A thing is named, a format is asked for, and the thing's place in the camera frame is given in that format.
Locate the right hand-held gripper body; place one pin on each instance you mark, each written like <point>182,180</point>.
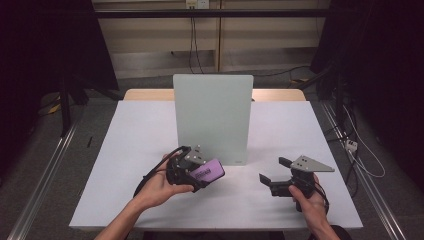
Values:
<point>303,180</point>

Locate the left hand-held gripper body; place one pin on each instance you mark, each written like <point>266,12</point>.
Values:
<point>180,170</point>

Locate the person's left hand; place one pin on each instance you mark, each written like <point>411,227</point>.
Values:
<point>156,190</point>

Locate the person's right hand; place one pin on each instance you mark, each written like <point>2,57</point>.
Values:
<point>313,210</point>

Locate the white power plug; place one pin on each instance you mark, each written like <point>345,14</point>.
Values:
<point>351,145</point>

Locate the pale green glass whiteboard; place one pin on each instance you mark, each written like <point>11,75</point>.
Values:
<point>213,113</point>

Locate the person's dark clothing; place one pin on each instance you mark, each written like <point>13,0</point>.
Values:
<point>343,233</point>

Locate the light wooden table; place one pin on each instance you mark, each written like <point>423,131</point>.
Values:
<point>146,95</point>

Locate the black metal stand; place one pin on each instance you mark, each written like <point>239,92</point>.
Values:
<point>65,110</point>
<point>339,100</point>

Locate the black pen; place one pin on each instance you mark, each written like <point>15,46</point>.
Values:
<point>89,141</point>

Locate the dark curtain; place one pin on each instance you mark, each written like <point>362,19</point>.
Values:
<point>43,43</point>
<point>383,50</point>

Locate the black horizontal bar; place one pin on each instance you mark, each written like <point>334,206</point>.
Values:
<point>213,13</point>

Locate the metal floor rail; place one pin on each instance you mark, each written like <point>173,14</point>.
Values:
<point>366,186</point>
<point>43,180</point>

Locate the white wall outlet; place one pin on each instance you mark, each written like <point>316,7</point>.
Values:
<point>197,4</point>

